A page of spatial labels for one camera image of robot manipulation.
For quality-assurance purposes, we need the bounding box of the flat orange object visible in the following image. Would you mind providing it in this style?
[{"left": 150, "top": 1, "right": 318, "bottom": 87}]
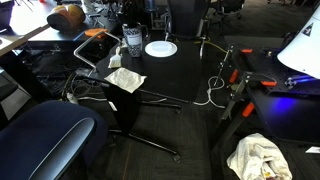
[{"left": 83, "top": 27, "right": 110, "bottom": 40}]

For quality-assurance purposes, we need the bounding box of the white power adapter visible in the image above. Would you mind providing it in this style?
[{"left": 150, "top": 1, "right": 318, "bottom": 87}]
[{"left": 65, "top": 92, "right": 80, "bottom": 105}]

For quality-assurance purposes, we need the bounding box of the black high-back chair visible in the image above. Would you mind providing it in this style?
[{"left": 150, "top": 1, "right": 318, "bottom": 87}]
[{"left": 165, "top": 0, "right": 214, "bottom": 61}]

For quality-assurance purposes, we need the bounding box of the wooden paintbrush with pale bristles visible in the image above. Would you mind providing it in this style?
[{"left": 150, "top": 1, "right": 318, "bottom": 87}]
[{"left": 107, "top": 45, "right": 123, "bottom": 70}]

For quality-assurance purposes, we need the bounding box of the orange and black bar clamp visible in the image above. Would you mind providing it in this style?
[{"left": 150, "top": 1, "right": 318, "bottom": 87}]
[
  {"left": 219, "top": 71, "right": 278, "bottom": 122},
  {"left": 214, "top": 44, "right": 254, "bottom": 88}
]

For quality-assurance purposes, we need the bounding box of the black desk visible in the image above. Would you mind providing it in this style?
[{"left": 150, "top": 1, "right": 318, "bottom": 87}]
[{"left": 28, "top": 0, "right": 124, "bottom": 51}]

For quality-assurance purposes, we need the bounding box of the black table base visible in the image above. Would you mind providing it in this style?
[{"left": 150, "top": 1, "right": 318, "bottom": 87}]
[{"left": 106, "top": 83, "right": 184, "bottom": 163}]

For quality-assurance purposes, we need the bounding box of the white crumpled cloth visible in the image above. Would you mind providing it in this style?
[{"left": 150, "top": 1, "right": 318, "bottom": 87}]
[{"left": 226, "top": 133, "right": 294, "bottom": 180}]

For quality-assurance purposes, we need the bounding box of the looped white cable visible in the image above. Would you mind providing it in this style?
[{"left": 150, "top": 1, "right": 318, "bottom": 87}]
[{"left": 192, "top": 75, "right": 228, "bottom": 110}]

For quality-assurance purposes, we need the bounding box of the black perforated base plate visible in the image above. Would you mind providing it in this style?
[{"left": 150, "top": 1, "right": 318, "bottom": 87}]
[{"left": 238, "top": 46, "right": 320, "bottom": 98}]

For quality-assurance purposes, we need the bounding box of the white round plate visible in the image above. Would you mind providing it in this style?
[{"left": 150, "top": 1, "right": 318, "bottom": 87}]
[{"left": 144, "top": 40, "right": 179, "bottom": 58}]

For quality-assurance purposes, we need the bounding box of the light wooden desk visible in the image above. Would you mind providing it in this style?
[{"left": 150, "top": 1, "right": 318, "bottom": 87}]
[{"left": 0, "top": 0, "right": 54, "bottom": 58}]

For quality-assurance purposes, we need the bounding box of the yellow cable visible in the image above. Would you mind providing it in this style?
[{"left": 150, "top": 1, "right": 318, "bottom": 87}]
[{"left": 194, "top": 39, "right": 229, "bottom": 56}]

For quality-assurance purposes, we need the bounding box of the chrome tube table handle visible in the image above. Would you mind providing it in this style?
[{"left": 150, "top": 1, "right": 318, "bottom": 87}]
[{"left": 73, "top": 30, "right": 122, "bottom": 69}]

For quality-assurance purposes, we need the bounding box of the white adapter cable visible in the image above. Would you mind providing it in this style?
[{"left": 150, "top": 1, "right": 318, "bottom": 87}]
[{"left": 77, "top": 95, "right": 168, "bottom": 104}]

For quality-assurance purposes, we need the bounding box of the crumpled white napkin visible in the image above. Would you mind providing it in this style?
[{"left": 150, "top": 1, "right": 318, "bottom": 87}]
[{"left": 103, "top": 67, "right": 148, "bottom": 94}]

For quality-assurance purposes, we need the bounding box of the mesh office chair blue seat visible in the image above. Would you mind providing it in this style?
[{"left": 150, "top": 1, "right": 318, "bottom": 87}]
[{"left": 0, "top": 99, "right": 109, "bottom": 180}]

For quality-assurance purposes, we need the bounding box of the black speckled mug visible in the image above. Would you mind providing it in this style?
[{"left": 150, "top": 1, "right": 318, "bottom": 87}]
[{"left": 121, "top": 21, "right": 150, "bottom": 59}]

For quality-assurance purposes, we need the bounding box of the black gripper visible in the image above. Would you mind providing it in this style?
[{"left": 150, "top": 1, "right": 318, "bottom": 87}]
[{"left": 123, "top": 0, "right": 148, "bottom": 24}]

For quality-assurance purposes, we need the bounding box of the grey floor cable bundle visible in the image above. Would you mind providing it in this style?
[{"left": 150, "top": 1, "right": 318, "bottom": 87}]
[{"left": 59, "top": 68, "right": 111, "bottom": 101}]

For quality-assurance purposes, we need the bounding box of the white paper sheet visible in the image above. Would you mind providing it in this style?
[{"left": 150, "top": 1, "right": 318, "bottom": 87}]
[{"left": 304, "top": 146, "right": 320, "bottom": 154}]

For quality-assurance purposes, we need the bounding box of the brown and yellow bag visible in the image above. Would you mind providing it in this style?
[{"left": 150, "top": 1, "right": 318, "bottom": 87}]
[{"left": 46, "top": 3, "right": 87, "bottom": 33}]

